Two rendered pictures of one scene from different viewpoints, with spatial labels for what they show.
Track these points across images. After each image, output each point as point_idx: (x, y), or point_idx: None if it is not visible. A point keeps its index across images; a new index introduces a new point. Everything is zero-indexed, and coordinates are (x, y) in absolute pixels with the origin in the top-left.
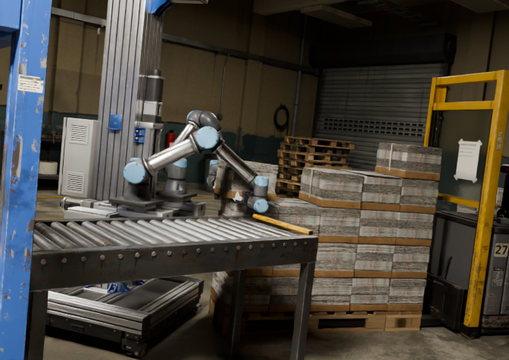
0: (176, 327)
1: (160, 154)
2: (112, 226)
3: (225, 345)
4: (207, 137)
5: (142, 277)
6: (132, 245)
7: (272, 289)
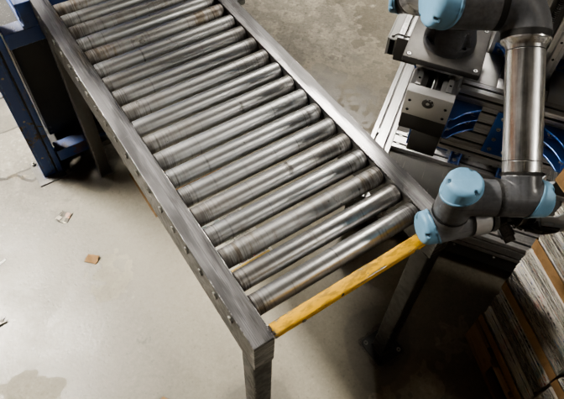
0: (468, 263)
1: None
2: (202, 41)
3: (425, 338)
4: None
5: (90, 107)
6: (91, 67)
7: (540, 395)
